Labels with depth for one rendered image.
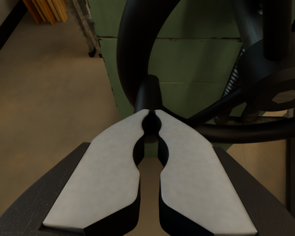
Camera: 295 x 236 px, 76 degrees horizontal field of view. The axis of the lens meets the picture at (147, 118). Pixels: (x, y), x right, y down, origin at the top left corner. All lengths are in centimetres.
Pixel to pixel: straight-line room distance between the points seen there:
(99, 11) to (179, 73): 21
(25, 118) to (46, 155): 29
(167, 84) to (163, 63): 7
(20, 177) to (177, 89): 91
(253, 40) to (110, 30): 24
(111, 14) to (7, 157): 101
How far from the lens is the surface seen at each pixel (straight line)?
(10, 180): 118
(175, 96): 50
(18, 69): 159
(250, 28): 23
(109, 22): 37
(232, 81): 30
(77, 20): 131
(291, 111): 127
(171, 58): 41
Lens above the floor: 94
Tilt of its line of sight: 61 degrees down
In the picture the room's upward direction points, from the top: 2 degrees counter-clockwise
